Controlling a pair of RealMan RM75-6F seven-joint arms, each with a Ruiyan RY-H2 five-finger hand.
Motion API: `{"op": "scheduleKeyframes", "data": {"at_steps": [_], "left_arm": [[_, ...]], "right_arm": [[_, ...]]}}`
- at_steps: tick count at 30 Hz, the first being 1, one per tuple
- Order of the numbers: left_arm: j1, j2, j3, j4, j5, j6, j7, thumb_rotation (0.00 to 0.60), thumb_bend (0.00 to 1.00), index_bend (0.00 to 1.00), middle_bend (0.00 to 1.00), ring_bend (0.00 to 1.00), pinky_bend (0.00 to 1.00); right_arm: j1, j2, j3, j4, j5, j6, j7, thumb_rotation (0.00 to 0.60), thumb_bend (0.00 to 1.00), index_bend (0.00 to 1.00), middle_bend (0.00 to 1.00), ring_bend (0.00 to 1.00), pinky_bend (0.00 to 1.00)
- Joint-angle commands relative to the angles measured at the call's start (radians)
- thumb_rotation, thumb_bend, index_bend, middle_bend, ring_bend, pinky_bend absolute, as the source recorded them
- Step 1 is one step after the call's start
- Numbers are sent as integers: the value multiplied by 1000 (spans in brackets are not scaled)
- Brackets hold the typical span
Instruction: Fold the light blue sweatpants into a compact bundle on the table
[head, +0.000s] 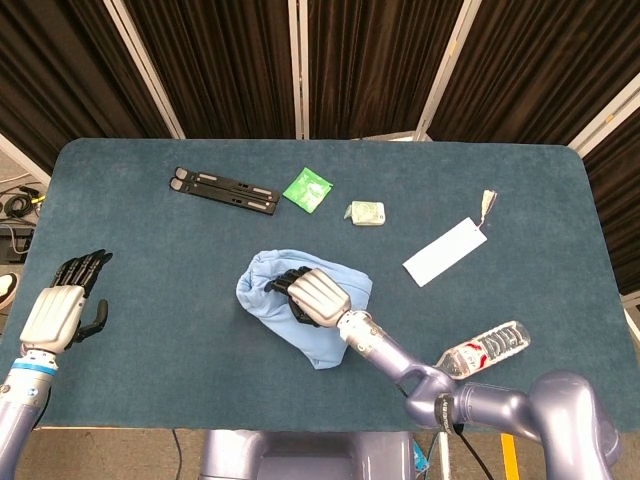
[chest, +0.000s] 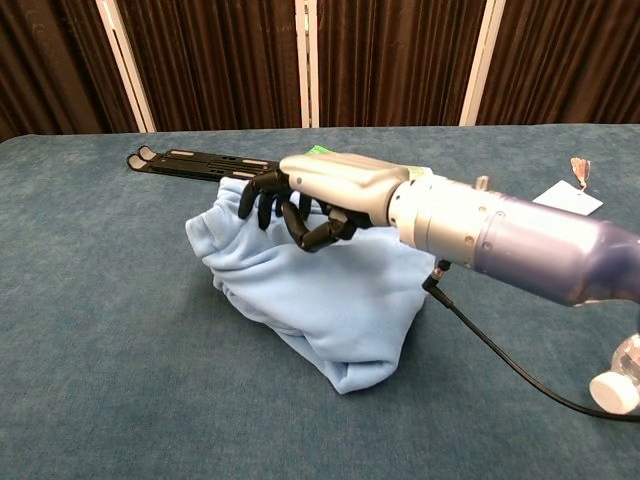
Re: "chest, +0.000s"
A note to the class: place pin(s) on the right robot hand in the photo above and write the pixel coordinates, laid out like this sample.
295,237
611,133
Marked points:
340,185

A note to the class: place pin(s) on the light blue sweatpants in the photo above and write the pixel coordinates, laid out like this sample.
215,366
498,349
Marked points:
310,310

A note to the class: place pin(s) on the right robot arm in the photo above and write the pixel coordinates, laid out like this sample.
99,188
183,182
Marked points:
525,235

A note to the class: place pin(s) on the green sachet packet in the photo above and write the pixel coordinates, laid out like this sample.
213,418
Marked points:
320,149

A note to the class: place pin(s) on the dark curtain partition panel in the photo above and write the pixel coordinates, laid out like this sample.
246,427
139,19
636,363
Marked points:
565,60
400,60
215,60
50,60

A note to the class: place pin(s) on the black folding laptop stand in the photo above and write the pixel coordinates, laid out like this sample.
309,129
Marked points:
200,162

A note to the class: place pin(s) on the pale card with tassel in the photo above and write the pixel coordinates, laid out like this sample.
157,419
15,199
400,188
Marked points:
570,200

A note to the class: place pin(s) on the blue felt table cover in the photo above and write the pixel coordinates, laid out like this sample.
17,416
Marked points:
100,325

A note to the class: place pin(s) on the clear bottle with white cap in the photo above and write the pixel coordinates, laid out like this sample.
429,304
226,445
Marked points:
607,392

